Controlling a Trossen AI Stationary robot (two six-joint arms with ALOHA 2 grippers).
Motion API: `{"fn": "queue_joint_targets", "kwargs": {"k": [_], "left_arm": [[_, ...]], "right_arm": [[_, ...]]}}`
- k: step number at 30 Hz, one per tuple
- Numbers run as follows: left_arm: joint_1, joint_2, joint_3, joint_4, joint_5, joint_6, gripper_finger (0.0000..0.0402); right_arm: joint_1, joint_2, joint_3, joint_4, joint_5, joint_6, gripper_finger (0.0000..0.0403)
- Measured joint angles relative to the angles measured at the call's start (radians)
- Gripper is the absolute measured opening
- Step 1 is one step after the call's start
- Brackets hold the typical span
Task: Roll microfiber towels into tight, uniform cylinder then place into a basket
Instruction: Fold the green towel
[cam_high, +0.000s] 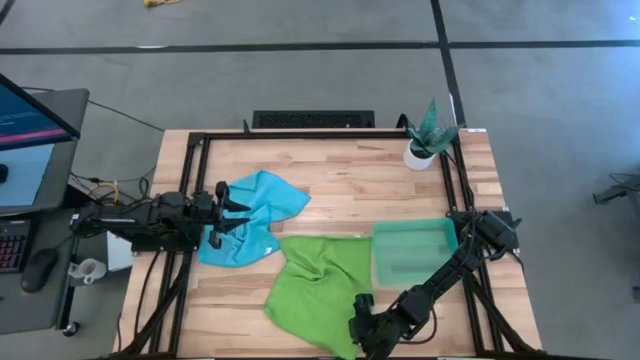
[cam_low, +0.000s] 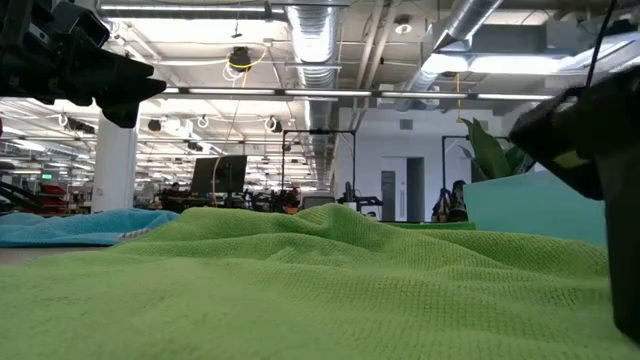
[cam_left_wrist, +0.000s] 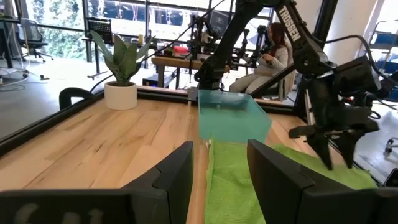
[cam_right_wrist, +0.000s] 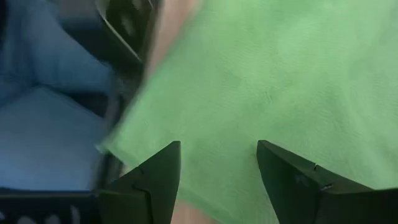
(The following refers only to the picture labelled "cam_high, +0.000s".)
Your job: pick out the green snake plant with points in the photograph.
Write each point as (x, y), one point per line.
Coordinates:
(430, 132)

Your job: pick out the green microfiber towel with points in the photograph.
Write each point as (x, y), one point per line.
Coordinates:
(320, 280)

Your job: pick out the white mug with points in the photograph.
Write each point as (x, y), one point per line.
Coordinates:
(90, 271)

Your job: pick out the black aluminium table frame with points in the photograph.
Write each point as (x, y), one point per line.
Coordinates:
(300, 135)

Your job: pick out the small black rounded object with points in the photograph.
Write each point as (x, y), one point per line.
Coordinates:
(3, 173)

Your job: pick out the black floor stand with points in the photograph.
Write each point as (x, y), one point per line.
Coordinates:
(617, 192)

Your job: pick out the black desk caster wheel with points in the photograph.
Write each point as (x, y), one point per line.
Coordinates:
(71, 329)

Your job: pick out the grey desk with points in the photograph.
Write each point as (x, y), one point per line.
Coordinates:
(65, 165)

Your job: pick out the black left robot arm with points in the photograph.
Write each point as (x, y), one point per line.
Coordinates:
(130, 217)

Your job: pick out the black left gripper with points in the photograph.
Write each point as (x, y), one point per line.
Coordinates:
(206, 215)

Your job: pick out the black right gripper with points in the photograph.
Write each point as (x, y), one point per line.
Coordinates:
(375, 332)

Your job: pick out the black computer mouse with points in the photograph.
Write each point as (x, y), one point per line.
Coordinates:
(39, 270)

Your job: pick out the white box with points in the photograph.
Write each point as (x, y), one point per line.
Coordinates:
(119, 252)

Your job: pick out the yellow object on floor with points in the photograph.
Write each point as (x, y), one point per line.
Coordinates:
(160, 2)

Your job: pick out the white plant pot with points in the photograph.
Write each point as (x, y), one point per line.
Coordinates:
(415, 162)

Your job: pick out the black perforated grille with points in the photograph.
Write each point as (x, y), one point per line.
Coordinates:
(312, 119)

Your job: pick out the blue microfiber towel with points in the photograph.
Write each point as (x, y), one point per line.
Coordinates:
(270, 200)

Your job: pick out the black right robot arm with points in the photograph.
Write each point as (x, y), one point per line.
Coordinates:
(450, 265)

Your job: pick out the black backlit keyboard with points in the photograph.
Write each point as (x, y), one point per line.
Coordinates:
(12, 245)

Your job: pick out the green translucent plastic basket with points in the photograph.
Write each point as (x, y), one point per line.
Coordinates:
(412, 250)

